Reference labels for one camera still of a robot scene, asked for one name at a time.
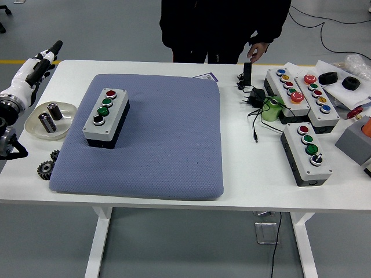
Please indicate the cream shallow dish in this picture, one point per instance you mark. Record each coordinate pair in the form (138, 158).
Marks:
(32, 128)

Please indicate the white black small box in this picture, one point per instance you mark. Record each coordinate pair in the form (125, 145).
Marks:
(368, 170)

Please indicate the five-button box blue button end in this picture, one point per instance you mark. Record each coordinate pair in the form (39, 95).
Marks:
(282, 97)

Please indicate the metal floor plate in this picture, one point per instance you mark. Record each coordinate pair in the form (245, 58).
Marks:
(263, 233)

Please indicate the person's left forearm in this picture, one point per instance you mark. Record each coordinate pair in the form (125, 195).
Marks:
(268, 33)

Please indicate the small black gear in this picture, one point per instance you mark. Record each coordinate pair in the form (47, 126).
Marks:
(54, 155)

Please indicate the black power adapter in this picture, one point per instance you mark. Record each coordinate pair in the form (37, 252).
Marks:
(257, 95)

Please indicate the orange cylinder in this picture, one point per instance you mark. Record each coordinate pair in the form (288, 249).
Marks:
(366, 127)

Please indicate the clear plastic bag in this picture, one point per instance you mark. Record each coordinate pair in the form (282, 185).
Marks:
(355, 63)

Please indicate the purple white card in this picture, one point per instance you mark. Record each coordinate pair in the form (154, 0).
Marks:
(207, 77)

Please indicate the dark metal cylinder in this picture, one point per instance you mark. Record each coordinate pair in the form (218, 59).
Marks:
(55, 111)
(47, 123)

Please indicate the green plastic part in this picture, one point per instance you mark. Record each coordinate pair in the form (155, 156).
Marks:
(269, 113)

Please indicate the grey block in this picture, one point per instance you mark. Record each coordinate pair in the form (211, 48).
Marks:
(353, 144)

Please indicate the grey four-button control box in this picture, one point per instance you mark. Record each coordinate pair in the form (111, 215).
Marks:
(101, 124)
(304, 165)

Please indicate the white paper sheet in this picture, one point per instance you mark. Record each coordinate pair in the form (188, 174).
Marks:
(347, 97)

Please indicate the person's left hand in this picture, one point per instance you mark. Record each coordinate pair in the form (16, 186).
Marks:
(258, 50)

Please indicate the white table leg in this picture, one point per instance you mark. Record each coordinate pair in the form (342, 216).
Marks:
(305, 249)
(97, 246)

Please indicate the five-button box red mushroom end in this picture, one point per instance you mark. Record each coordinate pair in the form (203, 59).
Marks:
(327, 117)

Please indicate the large black gear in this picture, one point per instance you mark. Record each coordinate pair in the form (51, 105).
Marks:
(45, 171)

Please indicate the blue-grey textured mat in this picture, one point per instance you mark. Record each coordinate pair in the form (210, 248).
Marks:
(162, 150)

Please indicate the black upright device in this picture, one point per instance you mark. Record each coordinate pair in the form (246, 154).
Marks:
(247, 73)

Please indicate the person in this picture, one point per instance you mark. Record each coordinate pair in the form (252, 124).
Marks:
(220, 26)

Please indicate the black chair base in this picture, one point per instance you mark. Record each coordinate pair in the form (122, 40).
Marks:
(2, 27)

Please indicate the white flat box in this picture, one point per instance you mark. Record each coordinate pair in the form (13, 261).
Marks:
(292, 67)

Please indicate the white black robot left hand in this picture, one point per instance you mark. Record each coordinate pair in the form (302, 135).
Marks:
(20, 81)

